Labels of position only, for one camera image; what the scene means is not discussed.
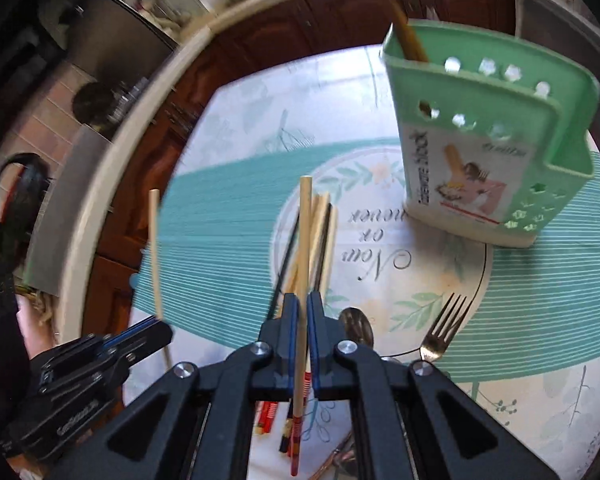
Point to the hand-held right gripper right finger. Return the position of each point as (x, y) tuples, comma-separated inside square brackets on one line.
[(314, 332)]

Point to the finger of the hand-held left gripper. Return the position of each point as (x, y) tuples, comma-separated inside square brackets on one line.
[(130, 332), (147, 344)]

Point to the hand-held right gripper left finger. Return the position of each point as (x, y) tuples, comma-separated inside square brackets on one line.
[(291, 332)]

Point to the plain beige chopstick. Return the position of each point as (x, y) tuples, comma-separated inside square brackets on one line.
[(155, 260)]

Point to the beige chopstick with red end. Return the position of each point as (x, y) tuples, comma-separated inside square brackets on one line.
[(305, 240)]

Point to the brown wooden chopstick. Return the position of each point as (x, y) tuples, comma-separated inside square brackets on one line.
[(405, 30)]

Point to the green plastic utensil holder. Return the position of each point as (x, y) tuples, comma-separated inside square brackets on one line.
[(570, 125)]

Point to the black chopstick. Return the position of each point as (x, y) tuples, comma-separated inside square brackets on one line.
[(326, 250), (284, 272)]

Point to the metal fork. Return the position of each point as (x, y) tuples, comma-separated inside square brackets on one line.
[(437, 340)]

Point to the black round pot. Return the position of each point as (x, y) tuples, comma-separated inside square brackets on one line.
[(97, 105)]

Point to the dark steel appliance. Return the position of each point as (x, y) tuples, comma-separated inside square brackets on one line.
[(110, 30)]

